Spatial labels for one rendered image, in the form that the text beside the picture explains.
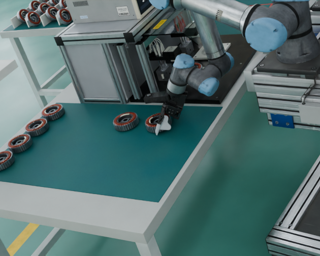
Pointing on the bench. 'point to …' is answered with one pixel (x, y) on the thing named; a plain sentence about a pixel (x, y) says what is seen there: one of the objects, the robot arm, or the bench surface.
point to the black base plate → (239, 41)
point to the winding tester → (105, 10)
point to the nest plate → (205, 53)
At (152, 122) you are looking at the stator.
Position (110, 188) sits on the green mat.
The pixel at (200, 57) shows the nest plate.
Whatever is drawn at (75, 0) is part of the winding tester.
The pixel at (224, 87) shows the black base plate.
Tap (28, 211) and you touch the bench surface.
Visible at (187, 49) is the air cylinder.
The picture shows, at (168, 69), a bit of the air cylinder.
